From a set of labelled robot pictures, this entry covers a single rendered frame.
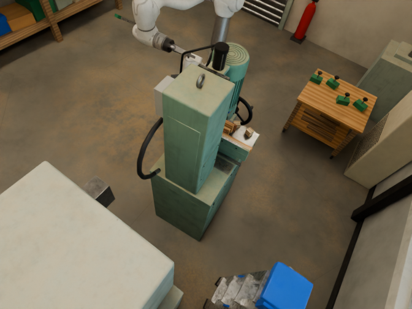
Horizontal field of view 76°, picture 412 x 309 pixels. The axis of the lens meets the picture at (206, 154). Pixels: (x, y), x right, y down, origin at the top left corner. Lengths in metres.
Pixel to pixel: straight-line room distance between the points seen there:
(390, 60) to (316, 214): 1.77
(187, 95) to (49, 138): 2.15
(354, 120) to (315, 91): 0.45
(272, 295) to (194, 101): 0.80
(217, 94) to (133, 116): 2.01
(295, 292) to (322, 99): 2.02
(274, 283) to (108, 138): 2.18
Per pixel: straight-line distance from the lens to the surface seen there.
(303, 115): 3.09
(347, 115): 2.83
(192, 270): 2.30
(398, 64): 3.46
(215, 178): 1.67
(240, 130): 1.78
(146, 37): 1.65
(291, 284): 1.20
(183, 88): 1.08
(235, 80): 1.30
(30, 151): 3.01
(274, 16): 4.65
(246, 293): 1.57
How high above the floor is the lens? 2.27
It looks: 57 degrees down
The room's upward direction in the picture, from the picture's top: 11 degrees clockwise
